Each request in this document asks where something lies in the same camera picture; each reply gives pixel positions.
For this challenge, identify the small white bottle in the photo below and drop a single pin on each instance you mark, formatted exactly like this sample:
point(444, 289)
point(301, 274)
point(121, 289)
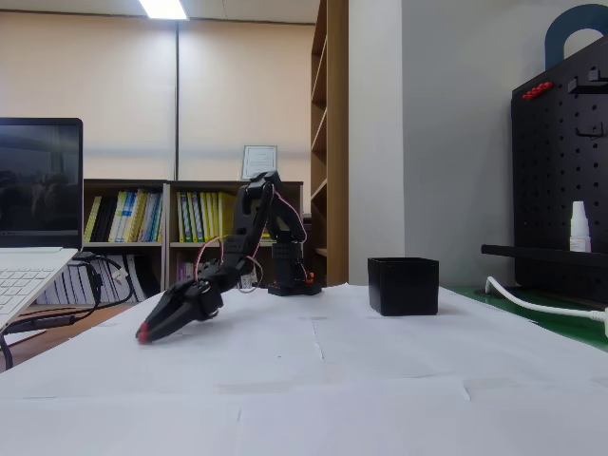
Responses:
point(579, 228)

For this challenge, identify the framed certificate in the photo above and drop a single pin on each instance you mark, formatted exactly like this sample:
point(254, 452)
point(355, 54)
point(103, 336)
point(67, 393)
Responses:
point(259, 160)

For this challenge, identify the black pegboard hook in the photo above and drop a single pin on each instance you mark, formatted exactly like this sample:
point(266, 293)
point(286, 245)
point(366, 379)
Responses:
point(589, 133)
point(577, 88)

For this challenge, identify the wide yellow binder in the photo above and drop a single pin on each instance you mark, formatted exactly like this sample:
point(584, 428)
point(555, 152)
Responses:
point(227, 214)

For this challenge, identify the black pegboard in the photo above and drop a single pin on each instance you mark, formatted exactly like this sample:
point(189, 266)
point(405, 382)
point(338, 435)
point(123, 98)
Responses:
point(546, 190)

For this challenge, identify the slanted yellow book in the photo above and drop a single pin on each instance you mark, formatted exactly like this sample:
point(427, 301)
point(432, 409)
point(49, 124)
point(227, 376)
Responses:
point(93, 218)

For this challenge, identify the green yellow book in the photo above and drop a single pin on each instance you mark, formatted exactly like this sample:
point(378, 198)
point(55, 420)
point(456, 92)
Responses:
point(183, 218)

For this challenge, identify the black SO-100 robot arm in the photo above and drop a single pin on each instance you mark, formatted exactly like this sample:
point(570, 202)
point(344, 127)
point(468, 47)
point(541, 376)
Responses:
point(247, 214)

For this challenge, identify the beige roller blind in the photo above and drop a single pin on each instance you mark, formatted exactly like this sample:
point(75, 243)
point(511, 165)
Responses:
point(242, 85)
point(85, 95)

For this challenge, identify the white paper sheet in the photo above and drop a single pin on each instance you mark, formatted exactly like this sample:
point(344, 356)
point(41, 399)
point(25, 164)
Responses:
point(427, 347)
point(537, 418)
point(356, 427)
point(342, 304)
point(119, 427)
point(247, 311)
point(214, 366)

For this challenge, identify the blue spine book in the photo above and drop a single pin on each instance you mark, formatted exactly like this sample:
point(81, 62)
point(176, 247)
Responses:
point(154, 218)

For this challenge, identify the dark blue arched object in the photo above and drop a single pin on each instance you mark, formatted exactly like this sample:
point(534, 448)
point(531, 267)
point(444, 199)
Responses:
point(556, 33)

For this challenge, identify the black book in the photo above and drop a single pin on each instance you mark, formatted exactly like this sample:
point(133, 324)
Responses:
point(105, 218)

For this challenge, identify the black square cup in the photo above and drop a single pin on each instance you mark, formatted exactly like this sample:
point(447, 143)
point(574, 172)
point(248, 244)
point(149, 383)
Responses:
point(404, 290)

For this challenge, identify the ceiling light panel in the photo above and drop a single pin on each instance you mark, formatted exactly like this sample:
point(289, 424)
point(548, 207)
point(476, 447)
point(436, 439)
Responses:
point(161, 8)

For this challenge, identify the tall brown bookshelf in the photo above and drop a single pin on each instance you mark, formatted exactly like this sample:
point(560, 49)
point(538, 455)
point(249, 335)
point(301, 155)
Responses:
point(337, 142)

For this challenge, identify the black orange table clamp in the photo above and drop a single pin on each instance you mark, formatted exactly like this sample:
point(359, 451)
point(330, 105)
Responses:
point(311, 276)

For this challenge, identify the yellow white book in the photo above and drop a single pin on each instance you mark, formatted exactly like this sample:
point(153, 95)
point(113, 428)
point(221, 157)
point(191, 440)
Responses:
point(121, 216)

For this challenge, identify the white laptop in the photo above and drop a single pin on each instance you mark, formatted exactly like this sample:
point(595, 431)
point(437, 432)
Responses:
point(38, 190)

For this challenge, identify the low brown bookcase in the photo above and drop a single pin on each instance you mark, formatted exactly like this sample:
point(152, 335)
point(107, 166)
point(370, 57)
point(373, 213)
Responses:
point(209, 184)
point(123, 183)

